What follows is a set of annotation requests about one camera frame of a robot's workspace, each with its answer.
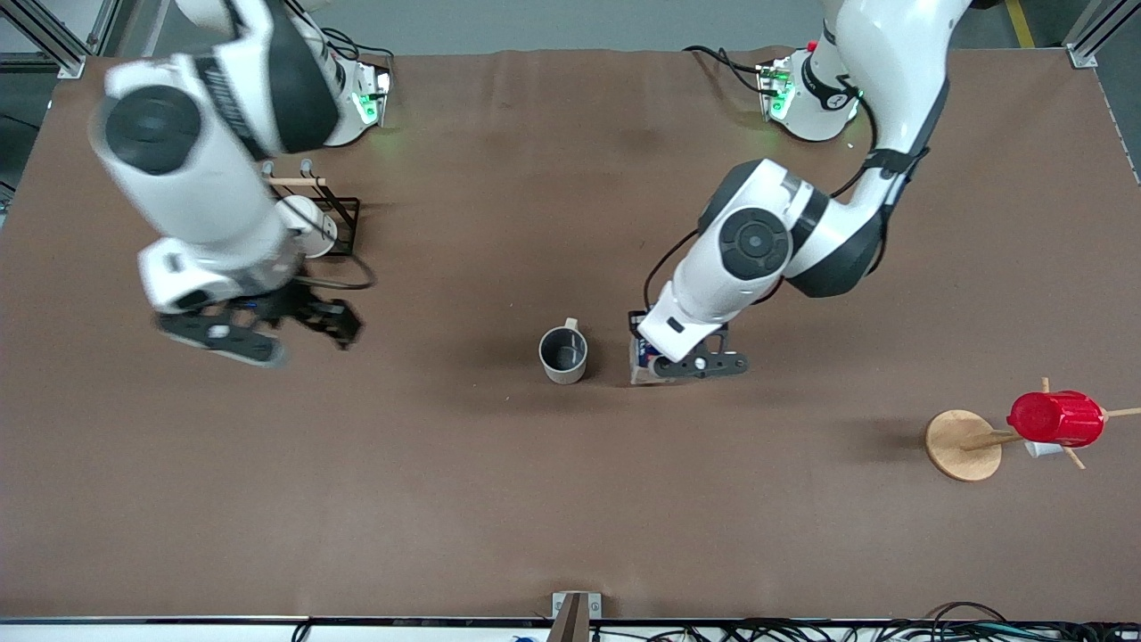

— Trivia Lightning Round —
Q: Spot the black cable bundle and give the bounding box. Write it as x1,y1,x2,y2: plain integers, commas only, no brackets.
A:
588,601,1141,642

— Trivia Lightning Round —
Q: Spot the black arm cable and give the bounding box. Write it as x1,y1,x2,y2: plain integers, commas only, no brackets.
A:
643,76,895,313
283,198,377,292

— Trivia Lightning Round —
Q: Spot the blue and white milk carton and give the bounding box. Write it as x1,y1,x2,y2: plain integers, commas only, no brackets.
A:
629,332,680,386

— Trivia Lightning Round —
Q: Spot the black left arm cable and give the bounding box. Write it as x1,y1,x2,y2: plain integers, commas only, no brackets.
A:
643,76,895,313

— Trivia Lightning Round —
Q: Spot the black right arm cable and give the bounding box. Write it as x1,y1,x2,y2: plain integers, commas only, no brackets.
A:
283,198,377,292

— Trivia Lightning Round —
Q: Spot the red plastic cup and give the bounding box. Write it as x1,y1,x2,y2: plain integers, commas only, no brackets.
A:
1006,390,1107,449

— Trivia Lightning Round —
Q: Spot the grey mug with white handle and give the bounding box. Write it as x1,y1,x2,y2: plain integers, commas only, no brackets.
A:
538,317,590,385

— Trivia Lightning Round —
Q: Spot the black wire mug rack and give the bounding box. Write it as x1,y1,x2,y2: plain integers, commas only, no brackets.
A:
262,160,362,259

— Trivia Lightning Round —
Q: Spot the metal table edge bracket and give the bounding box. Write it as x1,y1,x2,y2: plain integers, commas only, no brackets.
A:
551,591,603,642

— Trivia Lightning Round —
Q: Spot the white mug with plain bottom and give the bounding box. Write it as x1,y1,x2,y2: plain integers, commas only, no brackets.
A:
276,195,339,259

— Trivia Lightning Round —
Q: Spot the aluminium frame post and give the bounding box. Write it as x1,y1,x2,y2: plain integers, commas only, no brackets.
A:
1063,0,1141,70
0,0,123,81

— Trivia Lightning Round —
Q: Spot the wooden mug tree stand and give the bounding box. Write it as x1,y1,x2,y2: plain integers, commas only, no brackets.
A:
924,377,1141,483

